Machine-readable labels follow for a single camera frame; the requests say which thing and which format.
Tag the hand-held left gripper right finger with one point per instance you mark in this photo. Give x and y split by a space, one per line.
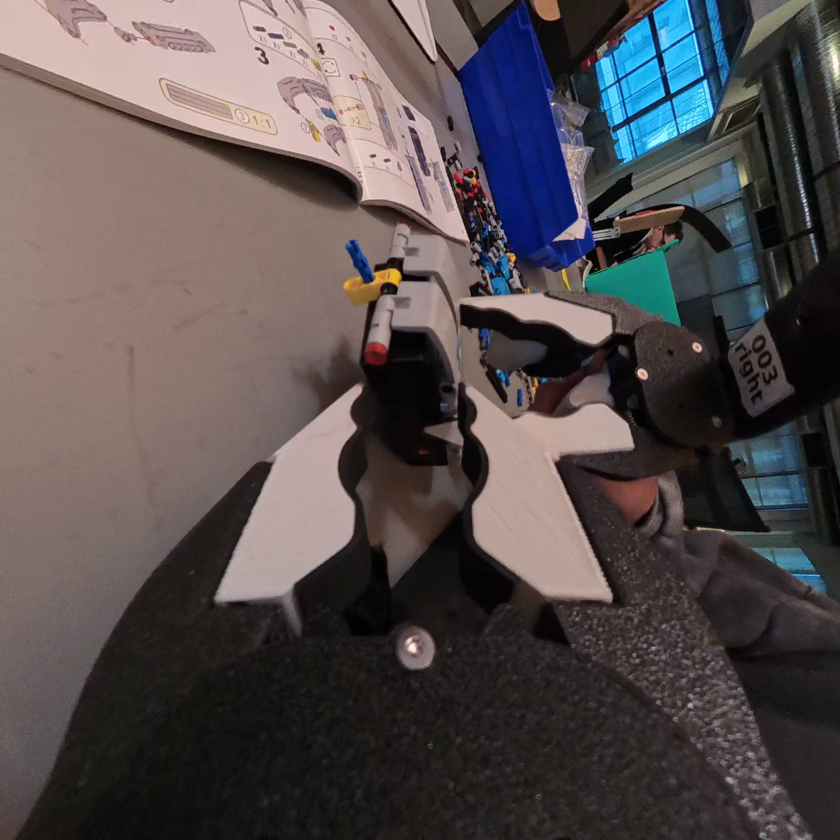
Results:
531 525

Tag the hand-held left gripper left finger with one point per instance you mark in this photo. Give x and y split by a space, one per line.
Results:
289 525

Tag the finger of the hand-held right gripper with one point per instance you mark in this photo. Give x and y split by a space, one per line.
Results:
544 312
584 433

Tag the grey brick robot chassis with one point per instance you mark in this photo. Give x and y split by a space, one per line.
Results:
407 394

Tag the person's right forearm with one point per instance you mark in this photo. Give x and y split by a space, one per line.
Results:
754 590

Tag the grey desk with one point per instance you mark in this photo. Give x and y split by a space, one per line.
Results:
164 328

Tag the person's right hand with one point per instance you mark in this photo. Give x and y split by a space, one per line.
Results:
627 499

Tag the pile of brick pieces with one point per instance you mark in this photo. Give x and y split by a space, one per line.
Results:
492 256

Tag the teal board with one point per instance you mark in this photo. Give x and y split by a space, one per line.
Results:
636 282

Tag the blue plastic bin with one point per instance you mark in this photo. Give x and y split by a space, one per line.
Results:
518 151

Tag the clear plastic bags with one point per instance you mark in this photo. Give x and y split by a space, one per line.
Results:
574 151

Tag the window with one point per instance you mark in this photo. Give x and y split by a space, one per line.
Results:
663 79

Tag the dark partition panel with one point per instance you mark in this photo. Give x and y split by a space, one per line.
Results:
590 26

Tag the open instruction booklet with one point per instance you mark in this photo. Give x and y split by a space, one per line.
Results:
229 79

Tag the silver air duct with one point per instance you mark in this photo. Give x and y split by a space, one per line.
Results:
800 144

